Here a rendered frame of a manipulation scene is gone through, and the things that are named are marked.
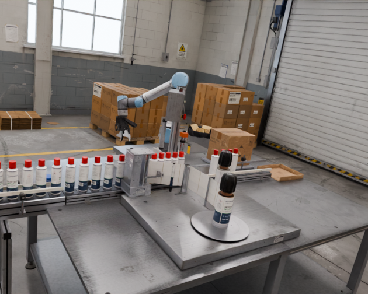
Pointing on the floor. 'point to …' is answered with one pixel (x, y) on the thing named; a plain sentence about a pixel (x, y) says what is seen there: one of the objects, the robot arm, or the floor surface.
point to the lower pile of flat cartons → (18, 120)
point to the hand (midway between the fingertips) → (125, 141)
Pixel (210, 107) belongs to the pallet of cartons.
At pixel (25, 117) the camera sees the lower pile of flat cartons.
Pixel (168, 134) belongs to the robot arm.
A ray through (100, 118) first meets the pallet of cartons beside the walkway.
